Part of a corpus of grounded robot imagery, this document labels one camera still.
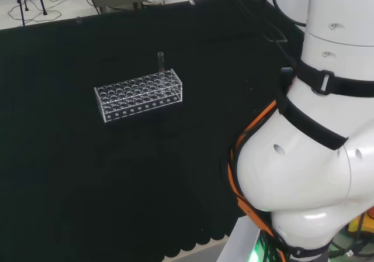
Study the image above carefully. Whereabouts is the black bench cloth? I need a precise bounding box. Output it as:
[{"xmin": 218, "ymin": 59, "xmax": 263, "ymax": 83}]
[{"xmin": 0, "ymin": 0, "xmax": 308, "ymax": 262}]

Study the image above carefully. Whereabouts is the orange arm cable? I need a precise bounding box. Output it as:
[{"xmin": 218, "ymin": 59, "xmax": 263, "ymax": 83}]
[{"xmin": 227, "ymin": 99, "xmax": 290, "ymax": 262}]

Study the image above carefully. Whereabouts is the black tripod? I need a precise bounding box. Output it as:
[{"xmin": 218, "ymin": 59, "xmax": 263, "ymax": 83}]
[{"xmin": 8, "ymin": 0, "xmax": 49, "ymax": 27}]

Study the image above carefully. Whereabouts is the clear glass test tube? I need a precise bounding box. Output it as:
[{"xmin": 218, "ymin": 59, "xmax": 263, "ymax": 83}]
[{"xmin": 157, "ymin": 51, "xmax": 165, "ymax": 79}]

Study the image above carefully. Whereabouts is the clear acrylic test tube rack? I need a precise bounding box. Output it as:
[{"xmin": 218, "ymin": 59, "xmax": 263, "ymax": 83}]
[{"xmin": 93, "ymin": 68, "xmax": 183, "ymax": 124}]

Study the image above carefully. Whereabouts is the yellow stop button box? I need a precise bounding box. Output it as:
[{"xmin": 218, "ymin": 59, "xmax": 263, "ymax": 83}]
[{"xmin": 347, "ymin": 206, "xmax": 374, "ymax": 246}]

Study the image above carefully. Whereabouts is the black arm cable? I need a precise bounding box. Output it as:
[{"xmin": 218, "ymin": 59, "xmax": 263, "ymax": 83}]
[{"xmin": 223, "ymin": 0, "xmax": 307, "ymax": 70}]

